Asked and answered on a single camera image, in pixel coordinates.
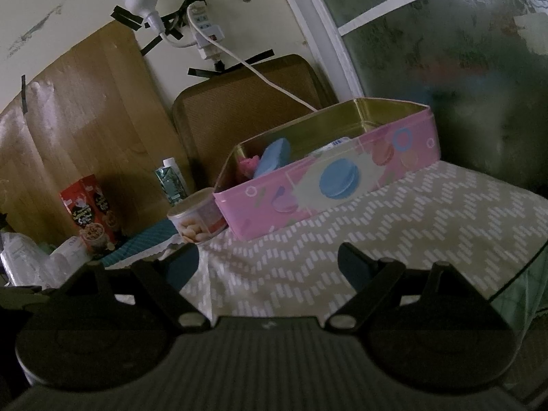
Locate frosted floral window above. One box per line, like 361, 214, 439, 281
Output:
287, 0, 547, 195

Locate blue plastic case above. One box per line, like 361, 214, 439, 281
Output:
253, 137, 291, 178

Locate white blue tissue pack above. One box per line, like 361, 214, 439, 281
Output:
308, 136, 351, 156

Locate white power cable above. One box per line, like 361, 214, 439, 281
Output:
185, 4, 319, 113

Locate white plastic bag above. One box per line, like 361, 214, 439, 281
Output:
47, 236, 92, 286

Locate brown mesh chair back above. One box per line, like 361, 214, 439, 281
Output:
172, 54, 337, 190

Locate chevron patterned tablecloth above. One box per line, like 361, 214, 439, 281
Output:
179, 161, 547, 330

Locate red cereal box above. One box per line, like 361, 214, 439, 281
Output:
60, 174, 120, 254

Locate thermos in plastic bag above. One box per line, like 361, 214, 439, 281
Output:
1, 213, 51, 288

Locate pink macaron tin box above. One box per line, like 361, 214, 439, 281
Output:
214, 98, 440, 240

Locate green drink carton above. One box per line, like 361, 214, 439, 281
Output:
155, 158, 189, 206

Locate round cookie tin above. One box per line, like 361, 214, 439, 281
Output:
167, 187, 227, 244

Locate brown cardboard sheet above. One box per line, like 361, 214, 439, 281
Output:
1, 22, 187, 244

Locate pink soft toy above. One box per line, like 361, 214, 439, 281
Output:
238, 155, 260, 179

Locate white power strip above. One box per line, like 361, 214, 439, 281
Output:
187, 1, 225, 60

